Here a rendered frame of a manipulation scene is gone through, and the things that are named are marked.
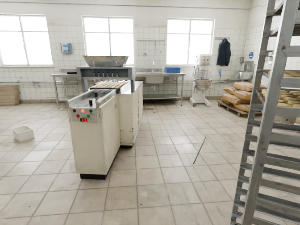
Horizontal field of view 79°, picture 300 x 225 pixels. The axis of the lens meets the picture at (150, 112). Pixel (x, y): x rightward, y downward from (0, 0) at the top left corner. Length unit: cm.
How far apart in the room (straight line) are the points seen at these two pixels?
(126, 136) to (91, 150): 75
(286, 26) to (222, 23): 556
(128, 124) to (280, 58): 213
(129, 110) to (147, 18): 361
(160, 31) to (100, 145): 427
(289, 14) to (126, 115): 213
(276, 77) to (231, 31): 567
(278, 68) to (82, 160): 189
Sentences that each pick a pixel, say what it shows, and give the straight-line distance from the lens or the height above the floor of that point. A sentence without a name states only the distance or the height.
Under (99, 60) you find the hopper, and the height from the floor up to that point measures 125.
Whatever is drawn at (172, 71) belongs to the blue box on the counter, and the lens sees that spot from 511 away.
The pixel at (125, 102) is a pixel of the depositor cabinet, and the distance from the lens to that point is 245.
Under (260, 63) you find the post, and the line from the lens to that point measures 110.
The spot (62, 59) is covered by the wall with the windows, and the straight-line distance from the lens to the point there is 584.
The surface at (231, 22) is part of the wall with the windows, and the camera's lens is 631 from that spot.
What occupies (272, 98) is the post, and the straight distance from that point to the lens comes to 66.
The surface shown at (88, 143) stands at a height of 45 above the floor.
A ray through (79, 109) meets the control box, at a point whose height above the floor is 82.
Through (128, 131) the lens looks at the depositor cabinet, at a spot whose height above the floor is 30.
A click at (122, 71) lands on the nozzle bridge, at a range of 248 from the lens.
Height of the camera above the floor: 130
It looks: 17 degrees down
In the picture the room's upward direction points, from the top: straight up
